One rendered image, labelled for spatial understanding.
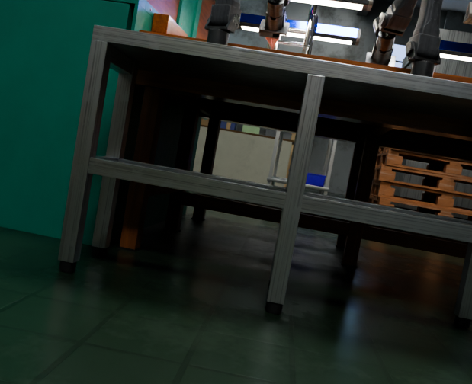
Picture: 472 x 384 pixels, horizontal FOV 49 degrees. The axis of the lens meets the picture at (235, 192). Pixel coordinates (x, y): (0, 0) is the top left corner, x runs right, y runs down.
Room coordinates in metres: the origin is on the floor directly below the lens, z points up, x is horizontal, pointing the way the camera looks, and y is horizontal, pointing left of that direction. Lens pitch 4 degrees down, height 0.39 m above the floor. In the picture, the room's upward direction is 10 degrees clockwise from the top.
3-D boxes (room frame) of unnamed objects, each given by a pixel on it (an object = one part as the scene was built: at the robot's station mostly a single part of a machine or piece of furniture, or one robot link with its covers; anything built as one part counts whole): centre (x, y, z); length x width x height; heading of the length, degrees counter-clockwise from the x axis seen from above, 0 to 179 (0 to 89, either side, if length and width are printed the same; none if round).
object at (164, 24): (2.09, 0.36, 0.83); 0.30 x 0.06 x 0.07; 172
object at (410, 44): (1.53, -0.46, 0.77); 0.09 x 0.06 x 0.06; 100
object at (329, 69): (1.79, -0.19, 0.65); 1.20 x 0.90 x 0.04; 85
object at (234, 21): (1.58, 0.13, 0.77); 0.09 x 0.06 x 0.06; 59
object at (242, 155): (7.84, 0.37, 0.38); 2.25 x 0.72 x 0.77; 85
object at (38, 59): (2.49, 0.61, 0.42); 1.36 x 0.55 x 0.84; 172
